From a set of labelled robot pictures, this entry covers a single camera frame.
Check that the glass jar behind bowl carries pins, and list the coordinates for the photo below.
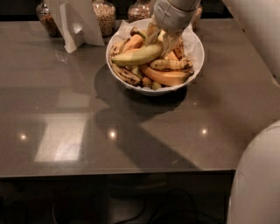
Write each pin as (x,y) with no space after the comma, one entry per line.
(140,9)

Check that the spotted banana centre right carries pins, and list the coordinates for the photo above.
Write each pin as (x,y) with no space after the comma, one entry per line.
(170,64)

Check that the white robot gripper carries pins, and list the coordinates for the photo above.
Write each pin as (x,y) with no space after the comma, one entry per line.
(170,17)

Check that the spotted banana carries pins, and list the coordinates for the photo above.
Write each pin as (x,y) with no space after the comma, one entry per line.
(122,72)
(170,64)
(179,49)

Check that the glass jar far left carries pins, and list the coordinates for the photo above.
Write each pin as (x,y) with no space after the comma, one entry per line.
(46,19)

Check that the glass jar far right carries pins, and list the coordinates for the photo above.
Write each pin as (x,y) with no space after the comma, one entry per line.
(196,17)

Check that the white folded paper stand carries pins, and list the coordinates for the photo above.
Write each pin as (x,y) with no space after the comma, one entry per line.
(77,23)

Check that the white ceramic bowl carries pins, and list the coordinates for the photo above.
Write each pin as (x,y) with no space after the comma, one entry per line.
(156,89)

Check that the spotted banana at back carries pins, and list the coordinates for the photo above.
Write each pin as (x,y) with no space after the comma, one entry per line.
(179,49)

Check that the orange banana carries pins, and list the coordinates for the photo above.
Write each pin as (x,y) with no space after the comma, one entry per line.
(172,78)
(136,42)

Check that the spotted banana front left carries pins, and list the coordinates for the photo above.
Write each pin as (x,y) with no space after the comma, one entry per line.
(122,72)

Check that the white paper bowl liner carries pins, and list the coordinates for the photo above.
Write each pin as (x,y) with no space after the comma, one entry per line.
(192,43)

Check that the orange banana front right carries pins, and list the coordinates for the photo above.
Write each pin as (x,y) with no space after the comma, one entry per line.
(172,78)

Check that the orange banana at left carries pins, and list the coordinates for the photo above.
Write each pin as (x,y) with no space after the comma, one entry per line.
(136,42)

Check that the glass jar of grains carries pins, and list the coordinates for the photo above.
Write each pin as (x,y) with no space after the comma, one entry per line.
(105,13)

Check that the green-yellow banana with sticker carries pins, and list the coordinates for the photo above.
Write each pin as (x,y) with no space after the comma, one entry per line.
(140,57)

